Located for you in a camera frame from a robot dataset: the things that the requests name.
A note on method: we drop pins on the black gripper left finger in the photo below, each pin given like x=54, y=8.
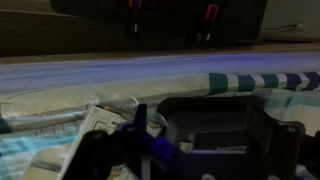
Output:
x=99, y=156

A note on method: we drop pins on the black plastic box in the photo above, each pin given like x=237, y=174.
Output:
x=236, y=125

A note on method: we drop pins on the blue patterned bed sheet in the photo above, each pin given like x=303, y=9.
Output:
x=42, y=105

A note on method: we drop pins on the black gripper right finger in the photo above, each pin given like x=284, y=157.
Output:
x=278, y=141

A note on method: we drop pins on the wooden bed frame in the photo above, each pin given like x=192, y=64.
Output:
x=269, y=48

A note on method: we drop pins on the clear bag with white card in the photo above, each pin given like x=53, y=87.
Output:
x=144, y=122

